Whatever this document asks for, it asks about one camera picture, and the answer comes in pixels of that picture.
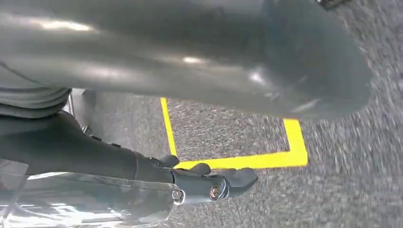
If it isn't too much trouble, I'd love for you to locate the robot right arm ribbed sleeve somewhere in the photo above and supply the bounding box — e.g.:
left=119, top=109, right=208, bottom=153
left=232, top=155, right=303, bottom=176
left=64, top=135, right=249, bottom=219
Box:
left=0, top=61, right=72, bottom=120

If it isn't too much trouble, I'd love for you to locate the yellow floor tape square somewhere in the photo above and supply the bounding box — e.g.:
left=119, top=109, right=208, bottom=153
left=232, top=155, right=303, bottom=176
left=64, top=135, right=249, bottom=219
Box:
left=159, top=96, right=309, bottom=171

